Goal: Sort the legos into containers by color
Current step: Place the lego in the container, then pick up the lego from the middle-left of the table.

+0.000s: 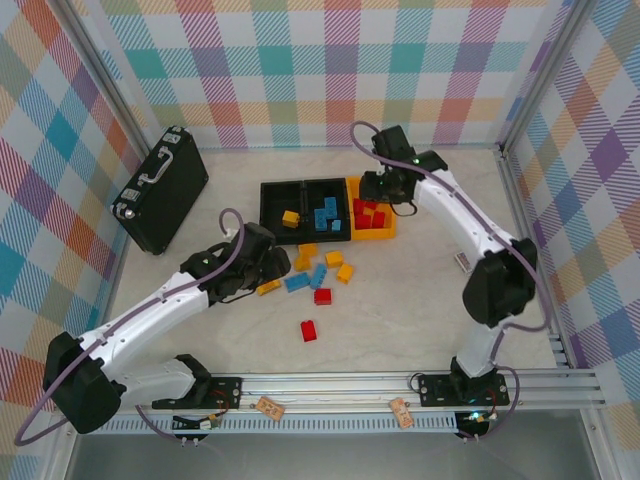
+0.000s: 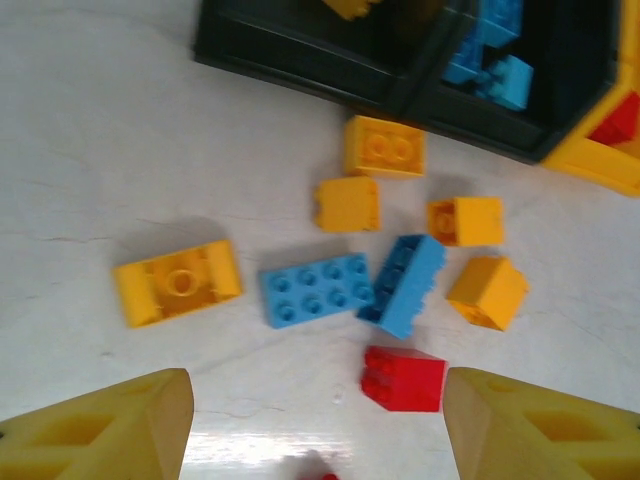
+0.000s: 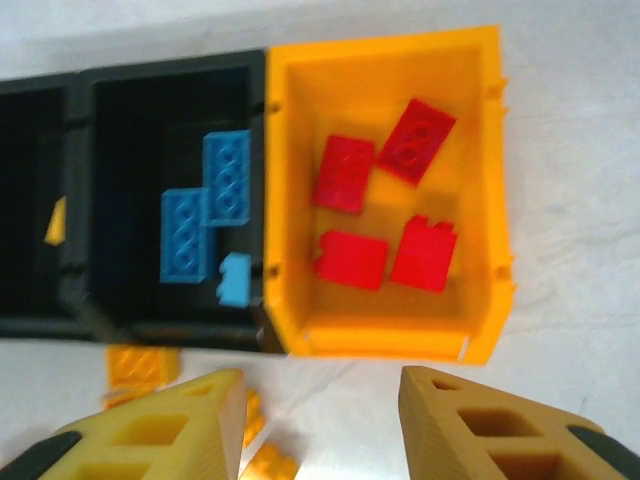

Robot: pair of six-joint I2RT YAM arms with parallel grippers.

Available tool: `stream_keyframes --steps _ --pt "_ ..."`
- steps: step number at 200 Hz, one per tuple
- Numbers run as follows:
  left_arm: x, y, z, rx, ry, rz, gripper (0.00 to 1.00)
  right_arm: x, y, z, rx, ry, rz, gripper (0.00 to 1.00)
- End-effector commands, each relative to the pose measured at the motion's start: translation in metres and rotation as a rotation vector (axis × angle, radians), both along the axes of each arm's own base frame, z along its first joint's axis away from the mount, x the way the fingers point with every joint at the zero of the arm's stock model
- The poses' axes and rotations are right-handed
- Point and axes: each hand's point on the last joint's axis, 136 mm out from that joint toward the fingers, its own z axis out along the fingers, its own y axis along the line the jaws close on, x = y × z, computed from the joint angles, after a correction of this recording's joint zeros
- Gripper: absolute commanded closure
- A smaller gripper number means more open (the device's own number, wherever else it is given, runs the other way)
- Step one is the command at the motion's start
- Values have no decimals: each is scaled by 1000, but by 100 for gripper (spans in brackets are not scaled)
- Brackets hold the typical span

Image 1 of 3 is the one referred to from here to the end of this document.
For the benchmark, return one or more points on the yellow lego brick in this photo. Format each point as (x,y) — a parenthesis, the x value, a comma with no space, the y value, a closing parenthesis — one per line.
(303,262)
(290,218)
(307,249)
(269,287)
(345,274)
(334,259)

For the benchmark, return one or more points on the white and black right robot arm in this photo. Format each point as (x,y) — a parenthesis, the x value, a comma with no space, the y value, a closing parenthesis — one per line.
(450,210)

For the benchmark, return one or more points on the yellow plastic bin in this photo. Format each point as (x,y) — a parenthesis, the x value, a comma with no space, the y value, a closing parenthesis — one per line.
(372,235)

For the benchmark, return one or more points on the black two-compartment container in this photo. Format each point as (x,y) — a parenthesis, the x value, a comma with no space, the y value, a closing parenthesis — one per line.
(275,200)

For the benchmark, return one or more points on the colourful picture card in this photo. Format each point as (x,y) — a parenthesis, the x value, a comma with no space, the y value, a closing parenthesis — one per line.
(462,261)

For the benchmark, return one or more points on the orange paper tag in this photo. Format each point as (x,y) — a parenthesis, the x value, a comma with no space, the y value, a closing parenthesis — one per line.
(270,407)
(402,412)

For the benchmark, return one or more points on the yellow left power connector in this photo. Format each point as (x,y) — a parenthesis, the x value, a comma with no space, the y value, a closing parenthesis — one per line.
(207,424)

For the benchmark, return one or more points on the yellow power connector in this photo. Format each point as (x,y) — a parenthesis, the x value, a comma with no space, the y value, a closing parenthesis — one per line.
(207,424)
(477,416)

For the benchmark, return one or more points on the yellow right power connector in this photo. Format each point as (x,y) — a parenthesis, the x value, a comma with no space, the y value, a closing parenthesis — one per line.
(477,416)

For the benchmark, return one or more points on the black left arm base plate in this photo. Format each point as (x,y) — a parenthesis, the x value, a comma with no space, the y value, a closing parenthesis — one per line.
(227,390)

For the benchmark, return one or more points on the aluminium mounting rail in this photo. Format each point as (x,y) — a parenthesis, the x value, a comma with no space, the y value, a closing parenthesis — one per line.
(325,387)

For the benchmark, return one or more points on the aluminium side rail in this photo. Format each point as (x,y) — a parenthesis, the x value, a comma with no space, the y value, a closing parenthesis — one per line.
(515,190)

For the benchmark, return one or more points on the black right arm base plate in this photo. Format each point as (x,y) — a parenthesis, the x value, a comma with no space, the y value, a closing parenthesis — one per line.
(430,390)

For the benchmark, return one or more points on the aluminium frame post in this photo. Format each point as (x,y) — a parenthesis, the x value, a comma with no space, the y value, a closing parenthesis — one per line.
(102,75)
(545,75)

